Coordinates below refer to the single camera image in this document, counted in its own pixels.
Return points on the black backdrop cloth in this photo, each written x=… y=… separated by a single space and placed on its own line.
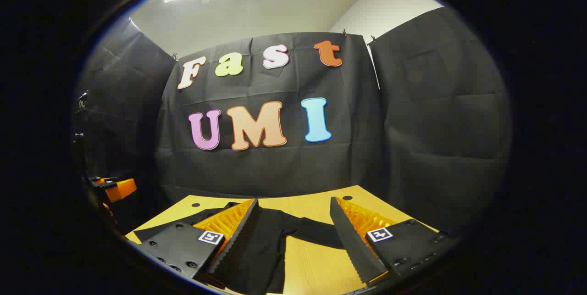
x=275 y=171

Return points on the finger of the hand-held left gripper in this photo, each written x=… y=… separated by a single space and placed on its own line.
x=120 y=189

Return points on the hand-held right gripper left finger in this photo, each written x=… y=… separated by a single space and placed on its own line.
x=238 y=235

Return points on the black garment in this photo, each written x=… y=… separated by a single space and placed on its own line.
x=261 y=249

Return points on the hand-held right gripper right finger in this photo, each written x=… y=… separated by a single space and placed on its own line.
x=351 y=244

